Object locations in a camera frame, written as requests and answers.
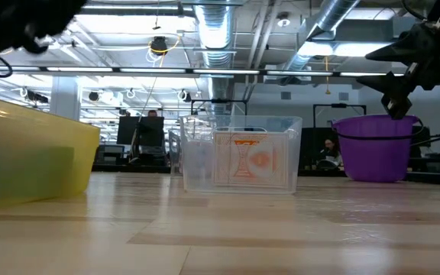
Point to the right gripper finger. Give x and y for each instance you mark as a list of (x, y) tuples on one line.
[(386, 83), (393, 51)]

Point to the purple plastic bucket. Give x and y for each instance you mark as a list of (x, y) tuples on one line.
[(373, 156)]

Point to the black background equipment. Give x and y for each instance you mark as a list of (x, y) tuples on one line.
[(434, 153)]

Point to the person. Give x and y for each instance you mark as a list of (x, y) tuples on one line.
[(152, 113), (329, 147)]

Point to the white column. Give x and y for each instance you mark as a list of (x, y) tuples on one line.
[(65, 97)]

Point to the black computer monitor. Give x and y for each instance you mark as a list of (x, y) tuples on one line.
[(140, 131), (309, 145)]

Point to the yellow translucent bin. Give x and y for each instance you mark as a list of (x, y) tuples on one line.
[(33, 122)]

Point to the white ceiling sensor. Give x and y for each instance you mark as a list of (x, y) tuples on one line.
[(283, 21)]

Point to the silver ceiling pipe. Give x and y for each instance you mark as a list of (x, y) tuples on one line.
[(128, 7)]

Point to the long light bar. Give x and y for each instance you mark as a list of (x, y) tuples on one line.
[(128, 70)]

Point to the clear plastic bin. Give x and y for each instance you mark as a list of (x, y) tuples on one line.
[(174, 149)]

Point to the small clear plastic container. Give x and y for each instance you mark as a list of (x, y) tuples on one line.
[(197, 168)]

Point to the silver air duct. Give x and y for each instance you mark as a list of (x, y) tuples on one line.
[(214, 30), (330, 19)]

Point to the small black ceiling camera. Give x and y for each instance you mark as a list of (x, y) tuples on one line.
[(93, 96), (186, 96), (36, 96)]

